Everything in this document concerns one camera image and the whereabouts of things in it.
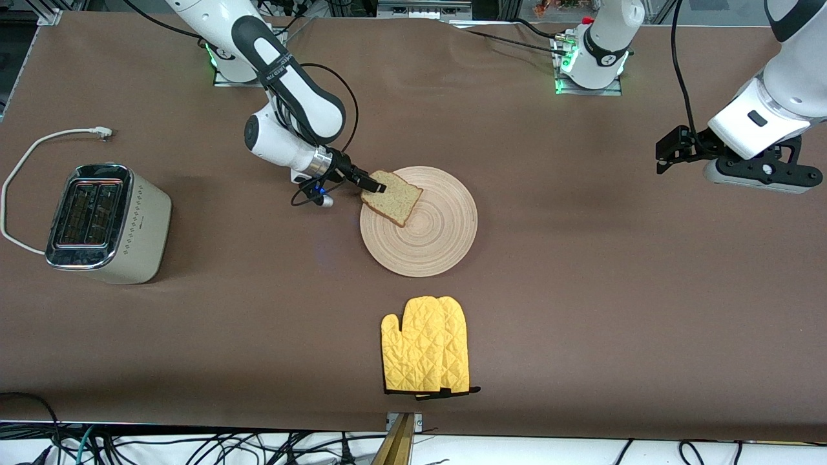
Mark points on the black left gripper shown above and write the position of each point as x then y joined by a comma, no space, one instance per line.
699,144

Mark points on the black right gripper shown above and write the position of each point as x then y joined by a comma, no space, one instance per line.
339,165

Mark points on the brown bread slice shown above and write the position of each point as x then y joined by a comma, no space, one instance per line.
394,200

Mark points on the round wooden plate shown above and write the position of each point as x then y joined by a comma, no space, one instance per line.
426,239

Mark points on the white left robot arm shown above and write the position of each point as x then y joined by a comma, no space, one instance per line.
601,45

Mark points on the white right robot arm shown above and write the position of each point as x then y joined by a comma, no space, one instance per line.
303,103

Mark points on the beige two-slot toaster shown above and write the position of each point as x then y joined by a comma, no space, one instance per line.
145,226

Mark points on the yellow quilted oven mitt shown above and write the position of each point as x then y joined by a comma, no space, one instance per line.
457,349
413,349

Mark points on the grey box behind table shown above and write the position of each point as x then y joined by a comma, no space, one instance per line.
420,10

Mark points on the gold aluminium bar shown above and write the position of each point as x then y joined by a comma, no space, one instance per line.
397,445

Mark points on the small metal bracket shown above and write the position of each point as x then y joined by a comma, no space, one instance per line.
418,423

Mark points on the aluminium table edge rail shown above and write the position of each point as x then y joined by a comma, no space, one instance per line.
18,71

